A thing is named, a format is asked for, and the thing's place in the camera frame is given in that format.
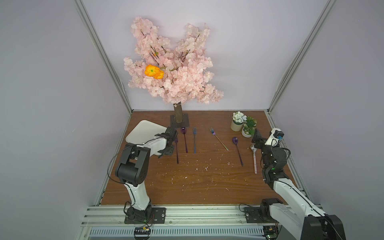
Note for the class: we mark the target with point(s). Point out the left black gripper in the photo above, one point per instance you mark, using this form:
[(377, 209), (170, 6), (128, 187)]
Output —
[(171, 138)]

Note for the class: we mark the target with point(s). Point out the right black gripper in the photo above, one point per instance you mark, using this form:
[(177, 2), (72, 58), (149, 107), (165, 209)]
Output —
[(259, 142)]

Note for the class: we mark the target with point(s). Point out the silver pink spoon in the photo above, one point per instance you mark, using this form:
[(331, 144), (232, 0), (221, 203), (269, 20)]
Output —
[(254, 150)]

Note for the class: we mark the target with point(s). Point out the dark purple spoon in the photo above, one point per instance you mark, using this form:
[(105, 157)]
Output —
[(236, 142)]

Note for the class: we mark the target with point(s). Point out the blue fork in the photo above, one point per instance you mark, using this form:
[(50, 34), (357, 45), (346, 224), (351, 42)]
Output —
[(195, 139)]

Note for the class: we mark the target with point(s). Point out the white square tray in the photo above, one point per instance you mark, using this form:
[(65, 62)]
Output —
[(144, 131)]

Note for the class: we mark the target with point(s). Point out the rainbow iridescent fork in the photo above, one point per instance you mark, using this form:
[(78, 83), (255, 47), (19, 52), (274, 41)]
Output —
[(214, 134)]

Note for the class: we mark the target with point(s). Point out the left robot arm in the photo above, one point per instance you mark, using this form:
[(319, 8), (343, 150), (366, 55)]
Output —
[(133, 166)]

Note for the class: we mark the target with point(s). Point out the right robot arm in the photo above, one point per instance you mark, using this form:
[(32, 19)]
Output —
[(295, 212)]

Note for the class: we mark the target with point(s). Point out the purple fork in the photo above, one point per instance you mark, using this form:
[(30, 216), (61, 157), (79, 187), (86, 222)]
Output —
[(177, 153)]

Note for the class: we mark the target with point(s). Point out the magenta purple spoon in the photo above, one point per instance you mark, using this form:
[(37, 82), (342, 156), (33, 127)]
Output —
[(184, 131)]

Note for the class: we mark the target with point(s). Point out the green plant in white pot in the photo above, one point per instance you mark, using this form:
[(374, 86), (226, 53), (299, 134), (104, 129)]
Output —
[(249, 127)]

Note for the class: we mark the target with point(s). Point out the white flowers in beige pot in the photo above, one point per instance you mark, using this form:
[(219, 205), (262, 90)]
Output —
[(238, 120)]

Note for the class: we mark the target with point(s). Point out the pink cherry blossom tree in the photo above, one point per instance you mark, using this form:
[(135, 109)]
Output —
[(186, 66)]

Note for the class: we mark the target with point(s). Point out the orange artificial flower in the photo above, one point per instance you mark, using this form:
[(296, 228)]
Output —
[(154, 72)]

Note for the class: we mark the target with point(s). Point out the right circuit board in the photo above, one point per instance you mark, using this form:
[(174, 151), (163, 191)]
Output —
[(270, 232)]

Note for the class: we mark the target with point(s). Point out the circuit board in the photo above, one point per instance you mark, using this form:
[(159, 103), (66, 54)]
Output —
[(270, 232), (142, 233)]

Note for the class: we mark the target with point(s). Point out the left circuit board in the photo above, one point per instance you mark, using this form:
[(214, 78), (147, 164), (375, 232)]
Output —
[(142, 233)]

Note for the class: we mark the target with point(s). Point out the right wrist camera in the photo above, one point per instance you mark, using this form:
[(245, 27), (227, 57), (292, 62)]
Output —
[(275, 137)]

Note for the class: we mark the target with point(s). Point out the dark metal tree base plate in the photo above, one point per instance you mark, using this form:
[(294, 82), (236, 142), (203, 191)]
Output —
[(184, 124)]

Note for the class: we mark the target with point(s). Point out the right corner aluminium post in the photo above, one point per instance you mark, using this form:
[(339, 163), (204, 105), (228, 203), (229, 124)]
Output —
[(300, 55)]

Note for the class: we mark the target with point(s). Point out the corner aluminium post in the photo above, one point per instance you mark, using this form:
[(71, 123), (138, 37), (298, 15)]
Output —
[(300, 55), (84, 15)]

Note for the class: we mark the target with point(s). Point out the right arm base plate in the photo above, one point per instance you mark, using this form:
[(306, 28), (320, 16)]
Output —
[(253, 215)]

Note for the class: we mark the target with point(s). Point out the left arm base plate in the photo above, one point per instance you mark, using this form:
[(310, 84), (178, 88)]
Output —
[(152, 215)]

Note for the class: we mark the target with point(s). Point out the aluminium front rail frame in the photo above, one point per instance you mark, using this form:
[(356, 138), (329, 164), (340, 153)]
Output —
[(180, 221)]

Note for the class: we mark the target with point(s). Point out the left corner aluminium post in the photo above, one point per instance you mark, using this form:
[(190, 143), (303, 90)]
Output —
[(84, 15)]

